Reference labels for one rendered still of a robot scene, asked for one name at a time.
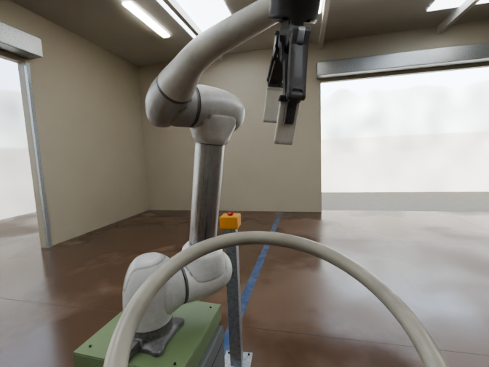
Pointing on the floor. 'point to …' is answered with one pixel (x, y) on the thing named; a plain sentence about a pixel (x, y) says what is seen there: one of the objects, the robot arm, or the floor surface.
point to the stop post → (232, 223)
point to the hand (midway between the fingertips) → (276, 125)
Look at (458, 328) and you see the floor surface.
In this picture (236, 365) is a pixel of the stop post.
